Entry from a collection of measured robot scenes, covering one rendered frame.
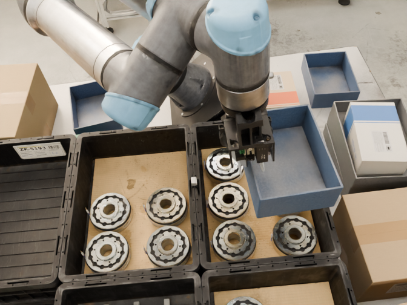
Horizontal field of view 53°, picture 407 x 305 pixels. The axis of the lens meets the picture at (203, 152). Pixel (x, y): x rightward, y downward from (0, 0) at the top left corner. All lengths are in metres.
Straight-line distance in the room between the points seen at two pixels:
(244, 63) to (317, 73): 1.06
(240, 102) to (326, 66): 1.05
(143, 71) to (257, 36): 0.16
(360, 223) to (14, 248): 0.84
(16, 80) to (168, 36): 0.89
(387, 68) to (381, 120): 1.56
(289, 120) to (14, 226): 0.73
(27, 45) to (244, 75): 2.64
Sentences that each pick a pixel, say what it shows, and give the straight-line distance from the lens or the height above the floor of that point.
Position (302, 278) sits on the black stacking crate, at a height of 0.87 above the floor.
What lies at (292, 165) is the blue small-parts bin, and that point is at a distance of 0.84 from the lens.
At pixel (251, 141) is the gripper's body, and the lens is 0.61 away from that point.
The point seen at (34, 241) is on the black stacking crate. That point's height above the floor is 0.83.
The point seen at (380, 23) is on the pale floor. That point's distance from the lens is 3.07.
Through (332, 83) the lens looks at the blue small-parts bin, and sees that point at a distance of 1.54.
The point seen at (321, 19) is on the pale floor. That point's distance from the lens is 3.01.
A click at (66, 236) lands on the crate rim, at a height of 0.92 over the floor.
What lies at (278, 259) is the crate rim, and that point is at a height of 0.93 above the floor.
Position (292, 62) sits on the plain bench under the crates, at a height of 0.70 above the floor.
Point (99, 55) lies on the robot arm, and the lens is 0.64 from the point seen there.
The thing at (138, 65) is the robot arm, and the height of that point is 1.39.
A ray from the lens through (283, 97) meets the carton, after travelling 1.36.
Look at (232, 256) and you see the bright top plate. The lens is 0.97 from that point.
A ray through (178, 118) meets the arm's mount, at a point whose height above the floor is 0.77.
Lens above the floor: 1.76
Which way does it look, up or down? 54 degrees down
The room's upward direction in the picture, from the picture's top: 5 degrees counter-clockwise
